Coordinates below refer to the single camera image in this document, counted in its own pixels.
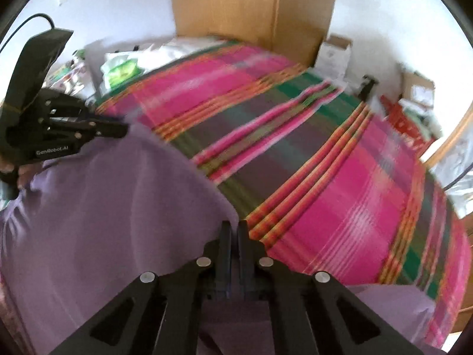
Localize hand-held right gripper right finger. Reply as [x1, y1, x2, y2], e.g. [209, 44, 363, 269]
[236, 220, 424, 355]

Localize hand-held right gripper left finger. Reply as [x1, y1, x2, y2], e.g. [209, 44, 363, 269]
[50, 221, 233, 355]

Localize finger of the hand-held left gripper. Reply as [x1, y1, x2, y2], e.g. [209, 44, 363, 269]
[74, 113, 128, 129]
[73, 126, 130, 141]

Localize purple fleece pants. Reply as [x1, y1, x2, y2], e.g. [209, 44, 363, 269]
[0, 122, 437, 355]

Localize person's left hand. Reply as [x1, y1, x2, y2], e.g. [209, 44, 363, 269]
[0, 158, 43, 189]

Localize green tissue pack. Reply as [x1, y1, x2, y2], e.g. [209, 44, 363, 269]
[101, 54, 143, 90]

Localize white plastic bag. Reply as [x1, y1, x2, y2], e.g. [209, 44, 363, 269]
[140, 37, 222, 72]

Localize plaid bed sheet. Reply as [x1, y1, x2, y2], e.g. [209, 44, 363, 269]
[92, 41, 472, 349]

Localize wooden wardrobe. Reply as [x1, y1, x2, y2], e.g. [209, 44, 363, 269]
[169, 0, 341, 68]

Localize red packet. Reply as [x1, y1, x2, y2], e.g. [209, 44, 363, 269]
[380, 96, 434, 156]

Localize black clip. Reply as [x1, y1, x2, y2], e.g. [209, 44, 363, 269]
[357, 75, 378, 101]

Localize white open box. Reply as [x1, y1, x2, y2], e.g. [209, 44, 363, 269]
[316, 35, 352, 83]

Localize clear plastic door curtain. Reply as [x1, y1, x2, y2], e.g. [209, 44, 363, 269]
[429, 111, 473, 220]

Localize labelled cardboard box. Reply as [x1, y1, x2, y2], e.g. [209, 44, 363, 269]
[401, 70, 437, 110]

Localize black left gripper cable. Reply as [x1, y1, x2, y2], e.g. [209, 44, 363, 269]
[0, 14, 57, 53]

